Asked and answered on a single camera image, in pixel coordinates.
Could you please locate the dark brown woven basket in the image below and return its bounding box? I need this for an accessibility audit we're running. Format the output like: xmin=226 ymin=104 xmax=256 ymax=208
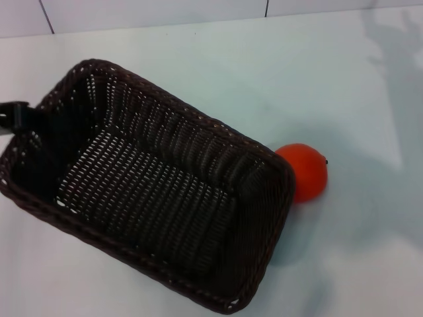
xmin=0 ymin=58 xmax=296 ymax=306

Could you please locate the orange round fruit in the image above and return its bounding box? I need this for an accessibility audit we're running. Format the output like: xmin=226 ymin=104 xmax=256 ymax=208
xmin=274 ymin=143 xmax=329 ymax=204

